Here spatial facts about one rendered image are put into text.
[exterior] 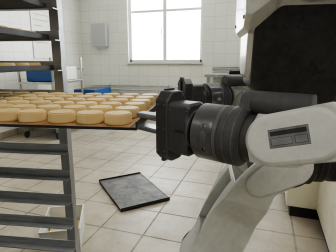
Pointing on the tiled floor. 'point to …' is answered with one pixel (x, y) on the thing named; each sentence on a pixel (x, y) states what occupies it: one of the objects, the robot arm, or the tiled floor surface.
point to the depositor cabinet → (303, 200)
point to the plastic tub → (55, 233)
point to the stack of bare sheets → (132, 191)
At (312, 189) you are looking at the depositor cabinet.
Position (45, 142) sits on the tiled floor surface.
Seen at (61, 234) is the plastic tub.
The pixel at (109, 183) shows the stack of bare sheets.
